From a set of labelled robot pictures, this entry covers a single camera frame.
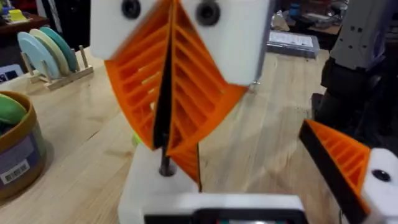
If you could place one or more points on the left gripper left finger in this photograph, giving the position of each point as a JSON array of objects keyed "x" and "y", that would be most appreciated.
[{"x": 149, "y": 186}]

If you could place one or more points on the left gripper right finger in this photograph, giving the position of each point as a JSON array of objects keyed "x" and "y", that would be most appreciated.
[{"x": 348, "y": 168}]

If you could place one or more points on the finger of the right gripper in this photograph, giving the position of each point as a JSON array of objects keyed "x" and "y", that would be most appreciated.
[
  {"x": 217, "y": 46},
  {"x": 130, "y": 74}
]

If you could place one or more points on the dark metal screw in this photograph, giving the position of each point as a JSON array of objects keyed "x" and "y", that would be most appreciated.
[{"x": 167, "y": 168}]

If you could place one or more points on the small green toy vegetable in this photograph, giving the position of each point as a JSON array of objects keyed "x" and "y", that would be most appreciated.
[{"x": 136, "y": 140}]

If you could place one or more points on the wooden peg plate rack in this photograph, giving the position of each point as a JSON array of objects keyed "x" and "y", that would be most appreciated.
[{"x": 66, "y": 79}]

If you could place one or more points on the teal plate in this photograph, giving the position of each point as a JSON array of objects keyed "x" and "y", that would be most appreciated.
[{"x": 63, "y": 46}]

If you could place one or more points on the clear plastic parts box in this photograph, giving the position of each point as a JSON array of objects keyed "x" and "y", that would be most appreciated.
[{"x": 292, "y": 42}]

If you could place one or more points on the cream plate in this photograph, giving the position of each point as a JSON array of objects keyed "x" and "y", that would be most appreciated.
[{"x": 54, "y": 51}]

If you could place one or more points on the light blue plate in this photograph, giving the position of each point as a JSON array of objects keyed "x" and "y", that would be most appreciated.
[{"x": 34, "y": 53}]

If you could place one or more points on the white device with dark screen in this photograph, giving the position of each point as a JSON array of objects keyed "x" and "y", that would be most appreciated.
[{"x": 9, "y": 74}]

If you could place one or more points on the yellow toy block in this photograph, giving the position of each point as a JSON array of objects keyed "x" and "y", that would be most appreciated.
[{"x": 17, "y": 15}]

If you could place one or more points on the brown tub with toys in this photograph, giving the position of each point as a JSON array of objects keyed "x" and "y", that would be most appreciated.
[{"x": 18, "y": 155}]

